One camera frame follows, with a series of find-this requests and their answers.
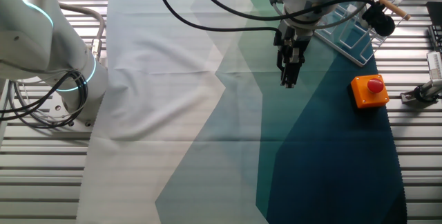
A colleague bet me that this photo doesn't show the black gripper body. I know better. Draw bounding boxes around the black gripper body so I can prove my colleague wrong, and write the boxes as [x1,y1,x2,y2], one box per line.
[274,19,315,59]

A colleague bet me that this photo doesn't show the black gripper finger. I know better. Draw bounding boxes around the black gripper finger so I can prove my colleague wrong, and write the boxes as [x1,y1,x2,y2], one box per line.
[276,48,291,87]
[289,46,307,88]

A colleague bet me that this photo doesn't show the wooden rod of rack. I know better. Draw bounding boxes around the wooden rod of rack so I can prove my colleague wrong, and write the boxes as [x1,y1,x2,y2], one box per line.
[377,0,412,21]

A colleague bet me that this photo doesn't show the orange box with red button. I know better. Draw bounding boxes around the orange box with red button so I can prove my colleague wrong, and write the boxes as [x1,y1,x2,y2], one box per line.
[347,73,391,110]

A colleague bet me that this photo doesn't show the blue green white tablecloth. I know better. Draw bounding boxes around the blue green white tablecloth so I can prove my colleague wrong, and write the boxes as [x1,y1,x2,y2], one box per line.
[75,0,408,224]

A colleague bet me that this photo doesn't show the black keyboard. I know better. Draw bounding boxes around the black keyboard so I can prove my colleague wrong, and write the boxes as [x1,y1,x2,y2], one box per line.
[425,1,442,53]

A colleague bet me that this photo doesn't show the white wire cup rack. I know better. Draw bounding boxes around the white wire cup rack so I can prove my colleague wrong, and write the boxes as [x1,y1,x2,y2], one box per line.
[313,0,405,68]

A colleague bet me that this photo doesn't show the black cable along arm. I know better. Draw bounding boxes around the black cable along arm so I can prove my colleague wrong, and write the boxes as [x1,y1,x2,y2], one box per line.
[153,0,376,47]

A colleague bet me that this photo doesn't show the silver depth camera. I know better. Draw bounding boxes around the silver depth camera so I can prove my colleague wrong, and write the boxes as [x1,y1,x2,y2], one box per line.
[426,51,442,80]

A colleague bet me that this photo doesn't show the grey hose with connector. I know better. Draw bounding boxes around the grey hose with connector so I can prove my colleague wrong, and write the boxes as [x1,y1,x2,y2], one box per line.
[57,2,106,62]

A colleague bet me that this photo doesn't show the black cable bundle at base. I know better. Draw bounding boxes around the black cable bundle at base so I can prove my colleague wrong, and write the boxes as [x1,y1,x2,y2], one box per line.
[0,69,89,130]

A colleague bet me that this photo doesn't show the metal base plate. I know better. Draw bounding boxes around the metal base plate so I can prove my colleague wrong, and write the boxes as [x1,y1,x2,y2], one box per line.
[47,92,96,128]

